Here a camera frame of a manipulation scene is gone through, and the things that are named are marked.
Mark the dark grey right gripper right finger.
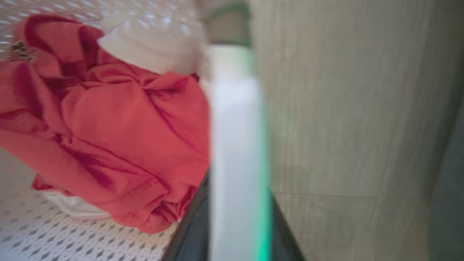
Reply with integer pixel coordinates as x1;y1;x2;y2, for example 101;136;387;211
269;188;306;261

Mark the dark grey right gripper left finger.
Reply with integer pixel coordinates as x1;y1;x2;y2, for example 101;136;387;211
161;171;211;261

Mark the white perforated plastic laundry basket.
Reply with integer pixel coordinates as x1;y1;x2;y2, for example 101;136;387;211
0;0;273;261

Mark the white garment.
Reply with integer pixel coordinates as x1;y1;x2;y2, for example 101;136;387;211
97;17;210;77
41;191;112;220

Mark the red crumpled garment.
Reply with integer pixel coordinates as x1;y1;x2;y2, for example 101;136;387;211
0;14;211;233

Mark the dark patterned cloth piece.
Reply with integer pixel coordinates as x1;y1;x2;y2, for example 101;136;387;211
8;41;37;62

